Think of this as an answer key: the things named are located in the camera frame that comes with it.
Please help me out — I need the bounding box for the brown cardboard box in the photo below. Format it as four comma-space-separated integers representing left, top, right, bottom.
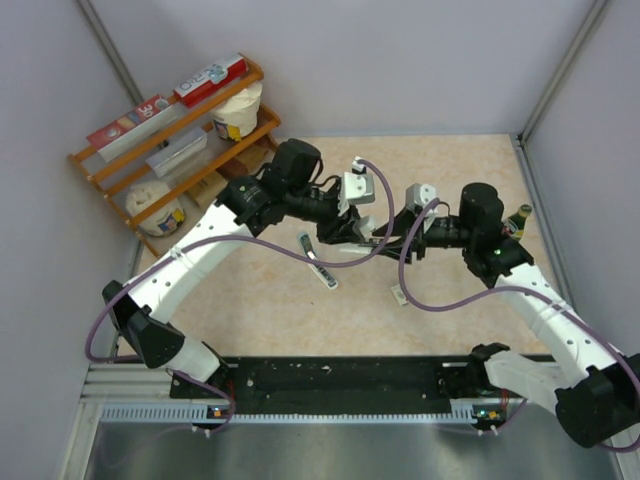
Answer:
186, 171, 228, 209

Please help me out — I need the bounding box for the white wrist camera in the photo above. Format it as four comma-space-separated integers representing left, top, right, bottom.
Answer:
405, 183, 437, 210
339, 156, 375, 206

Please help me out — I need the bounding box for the red white foil box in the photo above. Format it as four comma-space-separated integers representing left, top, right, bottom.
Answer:
173, 53, 248, 108

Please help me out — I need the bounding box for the red white wrap box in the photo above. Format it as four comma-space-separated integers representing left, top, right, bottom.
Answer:
86, 95, 180, 162

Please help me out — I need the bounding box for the dark brown box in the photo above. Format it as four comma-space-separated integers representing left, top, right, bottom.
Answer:
216, 145, 269, 180

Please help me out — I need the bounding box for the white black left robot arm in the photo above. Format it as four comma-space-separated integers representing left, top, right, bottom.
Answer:
102, 139, 374, 397

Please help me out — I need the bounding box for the orange wooden shelf rack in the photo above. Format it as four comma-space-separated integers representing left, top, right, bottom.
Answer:
69, 54, 281, 256

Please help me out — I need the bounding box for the small white red packet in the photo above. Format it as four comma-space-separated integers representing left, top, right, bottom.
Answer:
391, 284, 408, 306

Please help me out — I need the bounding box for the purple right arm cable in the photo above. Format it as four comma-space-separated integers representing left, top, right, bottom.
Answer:
397, 198, 640, 454

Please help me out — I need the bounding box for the grey slotted cable duct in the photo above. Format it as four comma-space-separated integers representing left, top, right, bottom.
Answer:
99, 399, 504, 425

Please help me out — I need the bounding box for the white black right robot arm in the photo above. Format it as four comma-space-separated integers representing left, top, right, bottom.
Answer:
382, 182, 639, 448

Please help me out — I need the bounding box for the white staple box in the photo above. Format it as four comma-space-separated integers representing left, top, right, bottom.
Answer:
338, 215, 379, 255

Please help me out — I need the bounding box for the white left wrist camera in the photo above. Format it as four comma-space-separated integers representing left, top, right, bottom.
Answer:
339, 156, 375, 206

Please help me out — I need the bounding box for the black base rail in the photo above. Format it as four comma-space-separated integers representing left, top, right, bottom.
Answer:
169, 354, 531, 416

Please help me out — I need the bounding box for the silver foil box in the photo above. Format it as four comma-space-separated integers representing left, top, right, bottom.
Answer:
146, 127, 208, 177

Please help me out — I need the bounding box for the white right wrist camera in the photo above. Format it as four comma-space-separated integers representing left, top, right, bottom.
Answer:
405, 183, 437, 210

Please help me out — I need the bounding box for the green glass bottle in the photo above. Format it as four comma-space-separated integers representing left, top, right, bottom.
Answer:
503, 204, 533, 241

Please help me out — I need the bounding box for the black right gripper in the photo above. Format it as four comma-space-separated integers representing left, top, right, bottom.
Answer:
371, 205, 475, 264

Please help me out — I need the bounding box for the light blue stapler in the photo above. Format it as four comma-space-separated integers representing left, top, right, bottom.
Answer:
298, 232, 339, 290

